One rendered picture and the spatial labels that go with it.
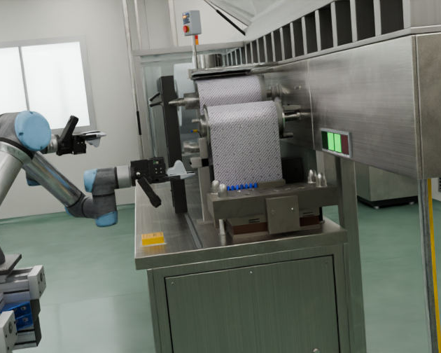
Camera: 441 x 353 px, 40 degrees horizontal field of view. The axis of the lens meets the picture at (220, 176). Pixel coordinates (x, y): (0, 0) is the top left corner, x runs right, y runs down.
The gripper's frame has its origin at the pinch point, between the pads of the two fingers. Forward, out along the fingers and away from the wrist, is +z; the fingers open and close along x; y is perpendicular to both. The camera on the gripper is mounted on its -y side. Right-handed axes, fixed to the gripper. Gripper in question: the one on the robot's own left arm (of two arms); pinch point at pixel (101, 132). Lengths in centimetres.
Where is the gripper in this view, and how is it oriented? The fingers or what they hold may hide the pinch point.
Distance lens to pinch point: 260.1
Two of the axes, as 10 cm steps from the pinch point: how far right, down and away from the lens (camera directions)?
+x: 5.4, 2.1, -8.2
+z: 8.4, -1.5, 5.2
